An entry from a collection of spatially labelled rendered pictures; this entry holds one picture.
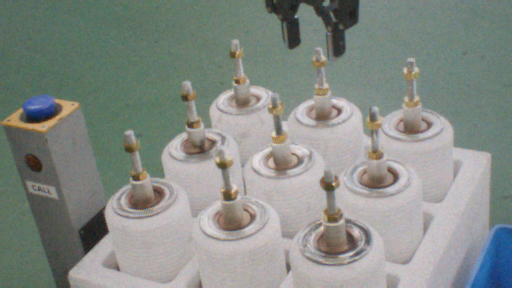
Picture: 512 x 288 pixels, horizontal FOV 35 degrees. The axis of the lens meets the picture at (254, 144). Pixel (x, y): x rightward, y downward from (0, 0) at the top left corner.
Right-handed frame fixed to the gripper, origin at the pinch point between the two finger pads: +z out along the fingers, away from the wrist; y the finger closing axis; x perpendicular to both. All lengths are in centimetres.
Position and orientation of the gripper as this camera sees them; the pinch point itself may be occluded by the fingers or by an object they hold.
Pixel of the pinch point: (313, 43)
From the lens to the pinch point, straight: 100.4
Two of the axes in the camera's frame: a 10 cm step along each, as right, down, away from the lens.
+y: -7.1, -2.8, 6.4
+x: -6.9, 4.4, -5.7
